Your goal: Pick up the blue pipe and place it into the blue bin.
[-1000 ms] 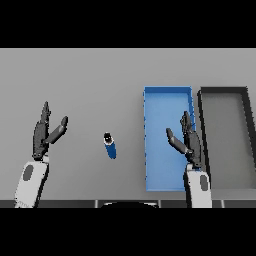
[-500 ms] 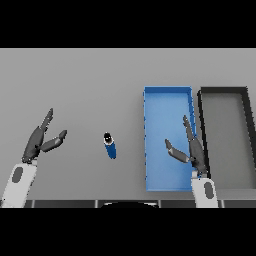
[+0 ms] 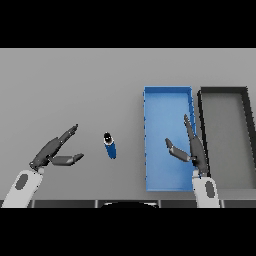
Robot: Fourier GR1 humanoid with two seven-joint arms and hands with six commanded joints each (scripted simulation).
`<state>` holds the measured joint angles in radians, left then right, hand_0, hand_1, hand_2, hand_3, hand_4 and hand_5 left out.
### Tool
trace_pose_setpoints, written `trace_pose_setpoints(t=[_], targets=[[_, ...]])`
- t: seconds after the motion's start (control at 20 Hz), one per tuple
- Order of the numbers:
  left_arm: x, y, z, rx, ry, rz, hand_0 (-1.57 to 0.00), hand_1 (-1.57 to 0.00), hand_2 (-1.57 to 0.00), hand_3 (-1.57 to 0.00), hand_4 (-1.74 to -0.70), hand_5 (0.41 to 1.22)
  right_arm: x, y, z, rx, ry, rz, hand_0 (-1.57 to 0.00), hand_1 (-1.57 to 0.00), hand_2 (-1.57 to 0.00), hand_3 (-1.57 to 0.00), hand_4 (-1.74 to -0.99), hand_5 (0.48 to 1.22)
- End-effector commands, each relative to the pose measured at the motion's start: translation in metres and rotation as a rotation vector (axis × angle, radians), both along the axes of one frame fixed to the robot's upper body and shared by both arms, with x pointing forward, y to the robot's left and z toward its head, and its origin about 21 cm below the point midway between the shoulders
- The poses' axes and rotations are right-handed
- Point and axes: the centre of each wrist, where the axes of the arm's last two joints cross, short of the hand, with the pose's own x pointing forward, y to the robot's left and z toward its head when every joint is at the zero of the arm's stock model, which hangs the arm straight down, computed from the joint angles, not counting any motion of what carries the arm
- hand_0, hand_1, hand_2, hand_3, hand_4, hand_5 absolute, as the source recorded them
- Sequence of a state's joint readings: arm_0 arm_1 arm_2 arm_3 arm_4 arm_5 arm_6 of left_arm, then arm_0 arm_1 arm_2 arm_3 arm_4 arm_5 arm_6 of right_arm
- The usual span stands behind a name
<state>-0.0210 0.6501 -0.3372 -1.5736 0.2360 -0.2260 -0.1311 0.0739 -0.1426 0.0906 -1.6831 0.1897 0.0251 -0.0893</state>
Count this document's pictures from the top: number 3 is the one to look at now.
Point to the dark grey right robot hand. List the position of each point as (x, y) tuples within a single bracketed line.
[(197, 150)]

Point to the dark grey bin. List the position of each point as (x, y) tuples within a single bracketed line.
[(230, 136)]

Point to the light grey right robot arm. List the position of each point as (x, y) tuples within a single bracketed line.
[(206, 191)]

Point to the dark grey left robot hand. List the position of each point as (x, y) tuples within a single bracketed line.
[(50, 150)]

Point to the blue bin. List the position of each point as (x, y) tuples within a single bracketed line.
[(168, 140)]

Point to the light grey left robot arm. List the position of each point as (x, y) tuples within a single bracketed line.
[(21, 188)]

